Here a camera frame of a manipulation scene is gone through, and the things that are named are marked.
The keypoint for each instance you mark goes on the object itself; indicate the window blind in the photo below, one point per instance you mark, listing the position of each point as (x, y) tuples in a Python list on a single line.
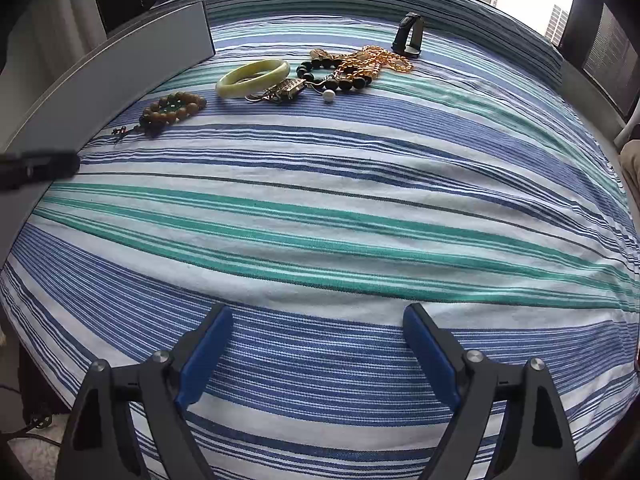
[(607, 50)]

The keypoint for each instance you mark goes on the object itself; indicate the beige cushion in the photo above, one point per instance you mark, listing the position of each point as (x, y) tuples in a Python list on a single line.
[(632, 170)]

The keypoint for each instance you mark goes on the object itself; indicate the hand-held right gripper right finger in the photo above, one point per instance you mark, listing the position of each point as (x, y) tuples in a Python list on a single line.
[(432, 355)]

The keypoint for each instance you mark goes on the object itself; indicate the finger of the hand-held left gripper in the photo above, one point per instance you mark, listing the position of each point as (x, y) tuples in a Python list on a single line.
[(40, 169)]

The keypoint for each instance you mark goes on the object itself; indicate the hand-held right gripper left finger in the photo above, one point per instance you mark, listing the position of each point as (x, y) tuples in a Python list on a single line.
[(202, 360)]

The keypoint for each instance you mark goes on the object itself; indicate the pale green jade bangle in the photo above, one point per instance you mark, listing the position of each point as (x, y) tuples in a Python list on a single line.
[(235, 91)]

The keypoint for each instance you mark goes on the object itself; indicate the black wristwatch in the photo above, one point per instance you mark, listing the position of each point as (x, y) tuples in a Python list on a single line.
[(400, 35)]

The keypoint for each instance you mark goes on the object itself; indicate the light curtain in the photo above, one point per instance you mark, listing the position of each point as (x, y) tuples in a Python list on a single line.
[(50, 20)]

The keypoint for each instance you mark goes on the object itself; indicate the striped blue green bed sheet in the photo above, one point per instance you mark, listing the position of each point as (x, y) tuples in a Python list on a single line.
[(325, 200)]

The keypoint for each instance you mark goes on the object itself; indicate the white pole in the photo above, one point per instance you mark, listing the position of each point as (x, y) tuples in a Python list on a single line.
[(627, 127)]

